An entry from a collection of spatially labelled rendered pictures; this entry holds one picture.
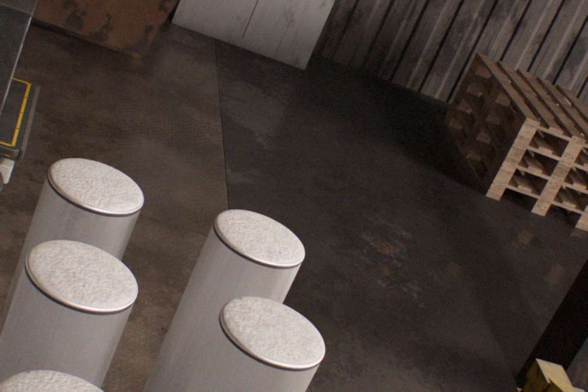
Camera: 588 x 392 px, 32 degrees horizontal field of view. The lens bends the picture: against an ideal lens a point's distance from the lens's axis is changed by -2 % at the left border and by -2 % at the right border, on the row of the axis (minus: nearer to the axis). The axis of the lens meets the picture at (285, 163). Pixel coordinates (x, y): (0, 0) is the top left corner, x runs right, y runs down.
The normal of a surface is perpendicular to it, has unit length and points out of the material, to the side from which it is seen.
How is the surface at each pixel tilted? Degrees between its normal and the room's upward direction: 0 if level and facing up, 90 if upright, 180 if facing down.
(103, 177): 2
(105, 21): 105
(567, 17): 90
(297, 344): 5
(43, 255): 9
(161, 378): 90
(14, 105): 0
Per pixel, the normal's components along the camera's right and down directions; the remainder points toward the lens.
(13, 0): 0.38, -0.85
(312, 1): 0.09, 0.43
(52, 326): -0.13, 0.35
